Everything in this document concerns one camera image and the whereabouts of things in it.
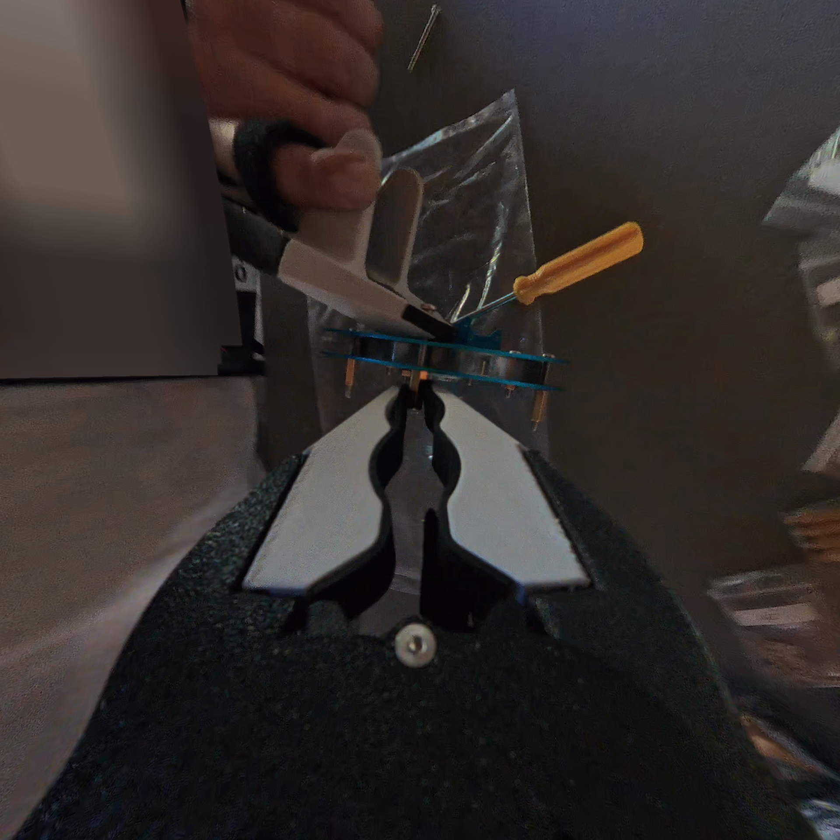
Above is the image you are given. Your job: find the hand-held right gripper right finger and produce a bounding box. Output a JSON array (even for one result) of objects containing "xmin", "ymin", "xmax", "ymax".
[{"xmin": 420, "ymin": 382, "xmax": 592, "ymax": 595}]

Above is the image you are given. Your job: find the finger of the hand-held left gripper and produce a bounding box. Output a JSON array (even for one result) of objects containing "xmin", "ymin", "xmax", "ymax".
[{"xmin": 279, "ymin": 238, "xmax": 455, "ymax": 341}]

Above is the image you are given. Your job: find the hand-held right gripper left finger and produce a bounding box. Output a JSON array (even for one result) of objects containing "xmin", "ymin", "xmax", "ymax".
[{"xmin": 241, "ymin": 384, "xmax": 403, "ymax": 598}]

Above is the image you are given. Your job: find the blue round turntable base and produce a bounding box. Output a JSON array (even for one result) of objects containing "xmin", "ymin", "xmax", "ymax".
[{"xmin": 320, "ymin": 325, "xmax": 571, "ymax": 431}]

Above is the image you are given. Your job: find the grey desk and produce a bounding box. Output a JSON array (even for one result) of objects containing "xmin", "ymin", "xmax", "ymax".
[{"xmin": 262, "ymin": 0, "xmax": 840, "ymax": 840}]

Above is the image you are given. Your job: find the person's left hand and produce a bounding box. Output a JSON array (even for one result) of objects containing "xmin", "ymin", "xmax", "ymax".
[{"xmin": 187, "ymin": 0, "xmax": 385, "ymax": 212}]

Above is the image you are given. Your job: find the clear plastic bag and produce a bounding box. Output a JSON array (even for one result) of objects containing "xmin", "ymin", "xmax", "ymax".
[{"xmin": 305, "ymin": 88, "xmax": 551, "ymax": 595}]

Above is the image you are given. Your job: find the thin metal pin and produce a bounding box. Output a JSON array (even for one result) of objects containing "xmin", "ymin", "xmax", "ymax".
[{"xmin": 407, "ymin": 3, "xmax": 441, "ymax": 72}]

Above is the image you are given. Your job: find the pile of small parts bags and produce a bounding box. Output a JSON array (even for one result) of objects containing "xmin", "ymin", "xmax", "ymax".
[{"xmin": 709, "ymin": 125, "xmax": 840, "ymax": 815}]

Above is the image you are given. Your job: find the yellow-handled screwdriver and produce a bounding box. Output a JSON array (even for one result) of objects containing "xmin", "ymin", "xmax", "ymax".
[{"xmin": 453, "ymin": 222, "xmax": 645, "ymax": 326}]

